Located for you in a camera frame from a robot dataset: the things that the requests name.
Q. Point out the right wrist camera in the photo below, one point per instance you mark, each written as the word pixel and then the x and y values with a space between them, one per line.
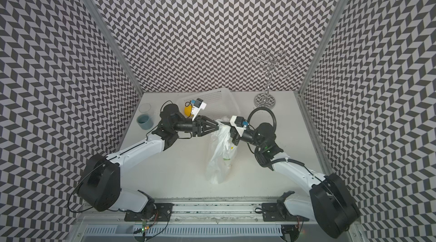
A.
pixel 238 121

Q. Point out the white plastic basket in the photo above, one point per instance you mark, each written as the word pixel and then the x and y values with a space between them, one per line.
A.
pixel 220 103

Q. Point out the yellow peach left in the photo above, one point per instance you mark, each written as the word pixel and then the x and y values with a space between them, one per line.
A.
pixel 188 111

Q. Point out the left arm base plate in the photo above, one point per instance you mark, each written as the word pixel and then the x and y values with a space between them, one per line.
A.
pixel 153 212

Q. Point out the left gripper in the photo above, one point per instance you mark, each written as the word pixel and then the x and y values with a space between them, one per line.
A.
pixel 198 127

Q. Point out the teal ceramic cup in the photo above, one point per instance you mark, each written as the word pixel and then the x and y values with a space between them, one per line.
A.
pixel 145 121

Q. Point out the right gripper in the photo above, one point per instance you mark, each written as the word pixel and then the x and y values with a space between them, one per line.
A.
pixel 234 136

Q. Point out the clear glass cup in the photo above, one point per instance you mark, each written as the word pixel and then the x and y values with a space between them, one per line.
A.
pixel 145 108

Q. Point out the aluminium front rail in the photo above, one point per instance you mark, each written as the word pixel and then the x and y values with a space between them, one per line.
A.
pixel 203 210

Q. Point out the lemon print plastic bag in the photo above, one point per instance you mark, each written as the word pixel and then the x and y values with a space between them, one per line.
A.
pixel 221 153

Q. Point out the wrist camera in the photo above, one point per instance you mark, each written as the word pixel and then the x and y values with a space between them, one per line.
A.
pixel 197 106
pixel 238 121

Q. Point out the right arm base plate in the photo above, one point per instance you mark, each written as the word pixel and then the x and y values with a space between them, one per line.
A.
pixel 276 211

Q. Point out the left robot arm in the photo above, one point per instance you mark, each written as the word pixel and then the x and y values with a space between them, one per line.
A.
pixel 100 183

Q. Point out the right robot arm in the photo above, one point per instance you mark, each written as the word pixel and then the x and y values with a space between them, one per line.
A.
pixel 327 199

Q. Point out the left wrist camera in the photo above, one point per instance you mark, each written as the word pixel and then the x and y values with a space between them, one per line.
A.
pixel 197 106

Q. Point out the chrome wire cup stand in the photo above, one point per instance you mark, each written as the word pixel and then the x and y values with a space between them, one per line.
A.
pixel 272 64

